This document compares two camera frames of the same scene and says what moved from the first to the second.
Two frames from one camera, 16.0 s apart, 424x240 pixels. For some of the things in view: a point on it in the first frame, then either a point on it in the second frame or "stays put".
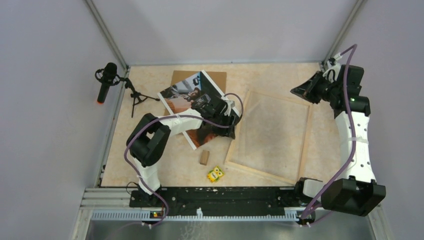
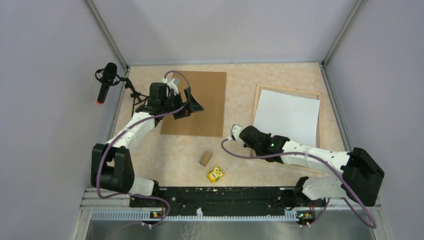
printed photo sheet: [177, 99] -> [295, 117]
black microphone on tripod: [108, 75] stays put
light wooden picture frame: [245, 168] -> [313, 95]
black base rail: [218, 202] stays put
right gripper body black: [326, 89] -> [258, 152]
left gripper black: [229, 132] -> [193, 106]
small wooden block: [204, 157] stays put
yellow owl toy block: [213, 175] stays put
